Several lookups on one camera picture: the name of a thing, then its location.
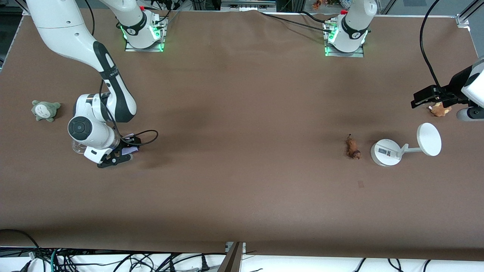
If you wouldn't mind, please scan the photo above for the short black tabletop cable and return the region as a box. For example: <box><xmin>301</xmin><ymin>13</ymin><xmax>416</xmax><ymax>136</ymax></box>
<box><xmin>301</xmin><ymin>11</ymin><xmax>333</xmax><ymax>24</ymax></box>

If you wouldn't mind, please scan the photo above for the brown hamster plush toy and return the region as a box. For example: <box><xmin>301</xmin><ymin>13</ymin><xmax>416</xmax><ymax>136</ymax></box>
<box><xmin>429</xmin><ymin>101</ymin><xmax>452</xmax><ymax>117</ymax></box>

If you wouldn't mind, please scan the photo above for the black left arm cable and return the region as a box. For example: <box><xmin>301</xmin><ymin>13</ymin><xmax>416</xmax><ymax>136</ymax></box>
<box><xmin>419</xmin><ymin>0</ymin><xmax>442</xmax><ymax>90</ymax></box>

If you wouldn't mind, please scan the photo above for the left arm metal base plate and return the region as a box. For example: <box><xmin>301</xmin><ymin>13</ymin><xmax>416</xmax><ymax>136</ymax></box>
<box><xmin>324</xmin><ymin>19</ymin><xmax>365</xmax><ymax>58</ymax></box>

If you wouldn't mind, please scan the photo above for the brown table cover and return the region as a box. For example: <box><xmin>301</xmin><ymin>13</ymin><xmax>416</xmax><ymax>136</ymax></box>
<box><xmin>0</xmin><ymin>7</ymin><xmax>484</xmax><ymax>262</ymax></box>

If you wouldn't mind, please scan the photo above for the grey totoro plush toy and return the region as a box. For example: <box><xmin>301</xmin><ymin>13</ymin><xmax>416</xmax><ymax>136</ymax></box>
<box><xmin>31</xmin><ymin>100</ymin><xmax>61</xmax><ymax>122</ymax></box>

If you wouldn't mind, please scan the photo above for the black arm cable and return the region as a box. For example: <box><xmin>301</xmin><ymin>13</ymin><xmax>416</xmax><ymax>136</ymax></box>
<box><xmin>419</xmin><ymin>0</ymin><xmax>442</xmax><ymax>90</ymax></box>
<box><xmin>84</xmin><ymin>0</ymin><xmax>159</xmax><ymax>147</ymax></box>

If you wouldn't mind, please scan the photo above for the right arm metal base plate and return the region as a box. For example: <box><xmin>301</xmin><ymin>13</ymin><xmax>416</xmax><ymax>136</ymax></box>
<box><xmin>125</xmin><ymin>17</ymin><xmax>166</xmax><ymax>52</ymax></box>

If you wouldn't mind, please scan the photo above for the grey metal beam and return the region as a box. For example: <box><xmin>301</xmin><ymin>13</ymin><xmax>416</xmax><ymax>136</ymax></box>
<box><xmin>217</xmin><ymin>242</ymin><xmax>247</xmax><ymax>272</ymax></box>

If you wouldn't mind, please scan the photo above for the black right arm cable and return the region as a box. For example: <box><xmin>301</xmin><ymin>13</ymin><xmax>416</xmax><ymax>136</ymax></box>
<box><xmin>84</xmin><ymin>0</ymin><xmax>159</xmax><ymax>147</ymax></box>

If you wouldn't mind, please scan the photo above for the white round-base desk lamp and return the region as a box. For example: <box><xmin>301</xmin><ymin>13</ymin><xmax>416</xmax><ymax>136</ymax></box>
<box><xmin>370</xmin><ymin>123</ymin><xmax>442</xmax><ymax>167</ymax></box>

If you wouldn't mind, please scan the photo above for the long black tabletop cable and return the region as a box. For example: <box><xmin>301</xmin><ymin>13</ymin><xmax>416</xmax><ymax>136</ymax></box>
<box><xmin>259</xmin><ymin>11</ymin><xmax>329</xmax><ymax>30</ymax></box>

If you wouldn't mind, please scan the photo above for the black arched cable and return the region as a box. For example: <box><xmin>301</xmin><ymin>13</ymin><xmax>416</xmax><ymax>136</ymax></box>
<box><xmin>0</xmin><ymin>229</ymin><xmax>40</xmax><ymax>262</ymax></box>

